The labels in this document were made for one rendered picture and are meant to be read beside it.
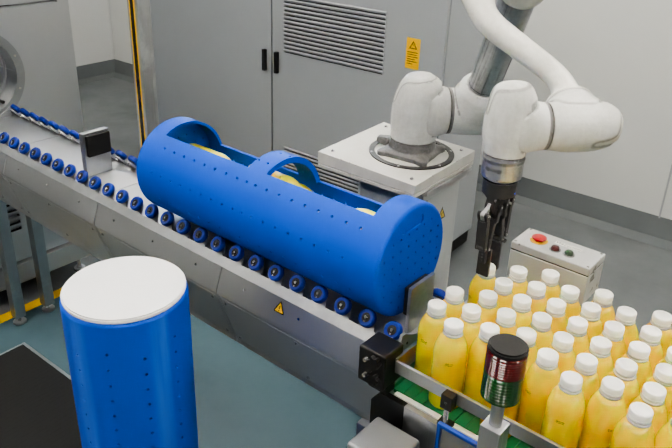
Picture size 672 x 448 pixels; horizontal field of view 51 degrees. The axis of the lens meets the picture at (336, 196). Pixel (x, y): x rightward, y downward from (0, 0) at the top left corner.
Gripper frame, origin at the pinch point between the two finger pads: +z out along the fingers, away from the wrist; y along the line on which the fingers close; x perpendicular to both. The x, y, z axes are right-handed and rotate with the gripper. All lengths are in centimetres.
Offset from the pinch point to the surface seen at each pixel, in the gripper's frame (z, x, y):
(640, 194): 86, -37, -274
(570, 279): 6.2, 14.5, -14.8
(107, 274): 8, -69, 56
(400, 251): -1.6, -15.3, 13.8
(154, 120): 11, -158, -25
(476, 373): 11.4, 12.4, 24.8
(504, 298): 5.1, 7.5, 5.3
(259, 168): -10, -59, 16
